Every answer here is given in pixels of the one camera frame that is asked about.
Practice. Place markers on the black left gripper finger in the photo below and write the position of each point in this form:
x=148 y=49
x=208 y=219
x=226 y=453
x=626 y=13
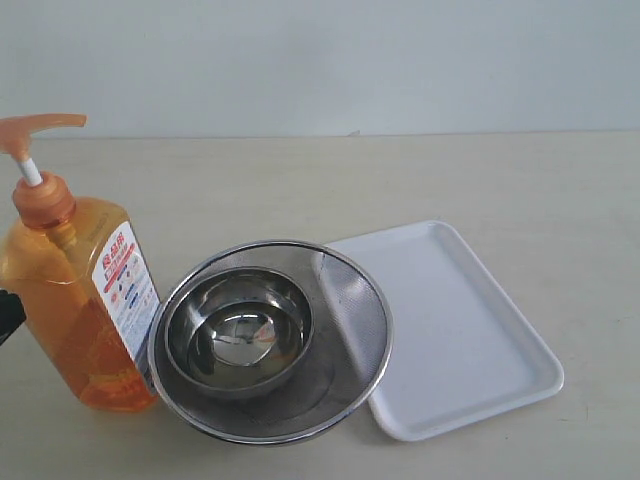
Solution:
x=12 y=314

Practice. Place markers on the orange pump soap bottle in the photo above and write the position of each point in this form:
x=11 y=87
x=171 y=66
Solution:
x=78 y=269

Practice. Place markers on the small stainless steel bowl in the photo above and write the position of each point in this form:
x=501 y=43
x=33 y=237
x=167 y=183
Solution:
x=238 y=333

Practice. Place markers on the steel mesh colander basket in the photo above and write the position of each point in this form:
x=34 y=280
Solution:
x=322 y=392

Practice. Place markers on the white rectangular plastic tray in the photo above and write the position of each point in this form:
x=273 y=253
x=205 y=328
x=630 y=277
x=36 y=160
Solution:
x=461 y=352

